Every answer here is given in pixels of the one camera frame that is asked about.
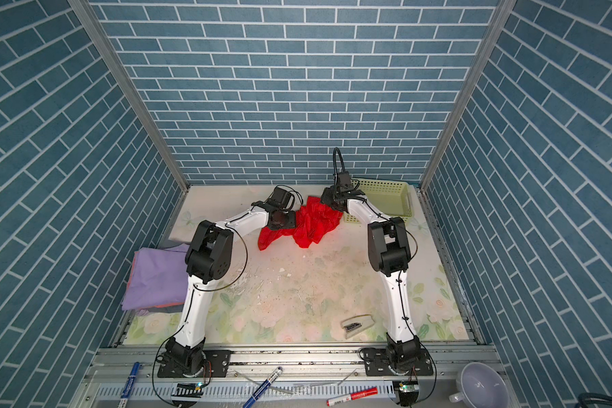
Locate pale green plastic basket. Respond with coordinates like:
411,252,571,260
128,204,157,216
343,178,413,224

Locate red marker pen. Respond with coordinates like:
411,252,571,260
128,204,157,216
326,387,378,407

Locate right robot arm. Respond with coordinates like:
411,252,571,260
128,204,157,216
321,170,423,372

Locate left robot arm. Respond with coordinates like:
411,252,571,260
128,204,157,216
156,186,304,377

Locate blue marker pen left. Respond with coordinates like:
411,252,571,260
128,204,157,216
117,362,140,408

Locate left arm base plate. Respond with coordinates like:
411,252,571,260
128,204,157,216
156,350,232,379

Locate left aluminium corner post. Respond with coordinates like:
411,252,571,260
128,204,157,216
68,0,190,193

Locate blue marker pen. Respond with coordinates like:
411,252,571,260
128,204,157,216
242,367,283,408
117,362,140,408

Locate red t-shirt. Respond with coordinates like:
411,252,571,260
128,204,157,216
258,195,343,251

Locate right aluminium corner post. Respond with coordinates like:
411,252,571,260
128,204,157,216
420,0,516,191

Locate folded purple t-shirt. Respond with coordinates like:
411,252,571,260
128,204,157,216
121,243,190,312

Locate aluminium frame rail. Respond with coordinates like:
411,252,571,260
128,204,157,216
70,341,513,407

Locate blue marker pen centre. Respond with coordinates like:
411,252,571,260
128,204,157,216
242,367,283,408

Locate black cable coil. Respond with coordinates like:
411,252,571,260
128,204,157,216
575,391,612,408

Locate aluminium corner post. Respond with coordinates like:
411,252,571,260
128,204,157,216
420,0,516,191
68,0,190,193

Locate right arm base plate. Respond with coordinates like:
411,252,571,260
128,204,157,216
359,348,435,377

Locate grey stapler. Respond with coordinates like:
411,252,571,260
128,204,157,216
340,314,375,339

